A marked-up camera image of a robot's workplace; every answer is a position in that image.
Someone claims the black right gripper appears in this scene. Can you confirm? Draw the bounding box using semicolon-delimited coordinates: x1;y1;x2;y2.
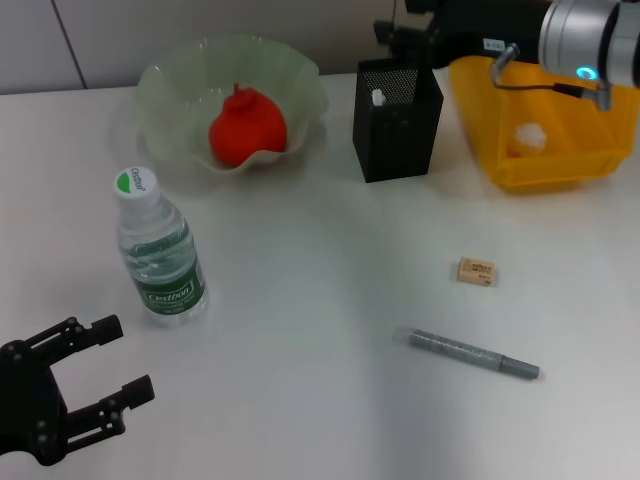
373;0;546;69

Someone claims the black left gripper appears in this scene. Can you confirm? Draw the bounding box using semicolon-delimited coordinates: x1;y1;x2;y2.
0;314;155;468

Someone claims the clear green-label water bottle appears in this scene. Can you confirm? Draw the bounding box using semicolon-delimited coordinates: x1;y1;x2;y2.
112;164;210;329

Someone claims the white paper ball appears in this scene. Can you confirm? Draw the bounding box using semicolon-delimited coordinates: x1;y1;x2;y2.
507;122;547;157

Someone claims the red-orange toy orange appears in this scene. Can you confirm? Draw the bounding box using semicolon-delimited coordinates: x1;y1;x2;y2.
207;82;290;169

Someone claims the beige eraser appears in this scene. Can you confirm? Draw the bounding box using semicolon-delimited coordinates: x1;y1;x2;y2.
456;256;501;289

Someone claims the black mesh pen holder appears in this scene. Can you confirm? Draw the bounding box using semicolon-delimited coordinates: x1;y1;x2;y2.
352;53;445;184

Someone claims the translucent green wavy fruit plate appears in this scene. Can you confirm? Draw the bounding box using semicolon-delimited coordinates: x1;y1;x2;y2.
137;33;330;176

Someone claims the grey marker pen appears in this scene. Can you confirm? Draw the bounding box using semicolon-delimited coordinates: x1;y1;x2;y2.
394;325;541;381

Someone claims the yellow plastic bin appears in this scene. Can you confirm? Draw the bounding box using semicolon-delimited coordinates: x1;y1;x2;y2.
448;54;640;194

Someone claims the right arm cable with plugs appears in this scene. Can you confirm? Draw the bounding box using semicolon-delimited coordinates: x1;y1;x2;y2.
489;43;615;112

